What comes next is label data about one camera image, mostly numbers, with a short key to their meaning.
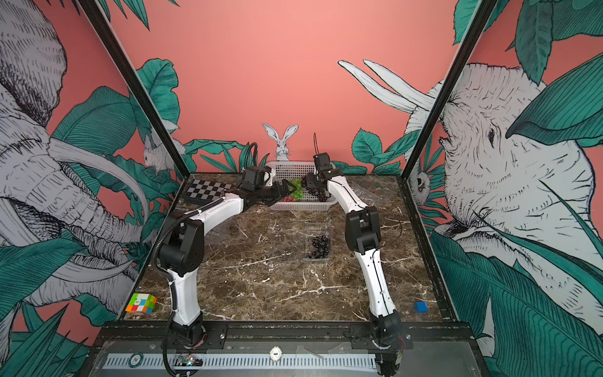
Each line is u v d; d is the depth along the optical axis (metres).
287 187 0.86
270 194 0.84
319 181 0.81
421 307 0.79
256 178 0.77
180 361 0.68
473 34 0.73
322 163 0.85
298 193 1.07
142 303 0.76
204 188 1.11
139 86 0.88
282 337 0.75
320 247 0.92
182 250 0.53
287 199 0.87
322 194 1.03
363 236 0.66
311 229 1.00
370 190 1.15
